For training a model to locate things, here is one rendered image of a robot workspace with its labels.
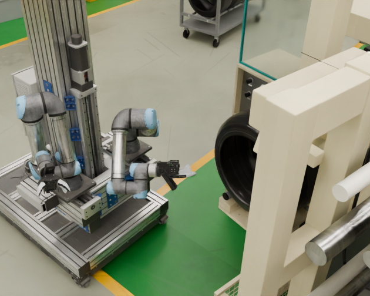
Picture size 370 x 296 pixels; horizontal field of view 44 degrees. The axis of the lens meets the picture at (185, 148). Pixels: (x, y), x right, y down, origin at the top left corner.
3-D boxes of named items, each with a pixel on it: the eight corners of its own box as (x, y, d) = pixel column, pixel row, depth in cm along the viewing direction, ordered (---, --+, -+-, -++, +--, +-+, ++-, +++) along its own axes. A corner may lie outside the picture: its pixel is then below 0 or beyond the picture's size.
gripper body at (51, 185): (59, 192, 232) (54, 178, 240) (59, 179, 227) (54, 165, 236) (43, 195, 228) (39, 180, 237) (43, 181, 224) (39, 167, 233)
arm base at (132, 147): (113, 148, 308) (112, 135, 302) (129, 138, 317) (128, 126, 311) (128, 157, 300) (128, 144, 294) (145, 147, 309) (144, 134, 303)
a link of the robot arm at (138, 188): (127, 197, 254) (128, 178, 254) (147, 198, 254) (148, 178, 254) (125, 198, 246) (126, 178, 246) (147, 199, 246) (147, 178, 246)
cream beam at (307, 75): (345, 77, 199) (353, 45, 190) (398, 101, 183) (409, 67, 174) (246, 124, 168) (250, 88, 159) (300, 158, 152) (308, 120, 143)
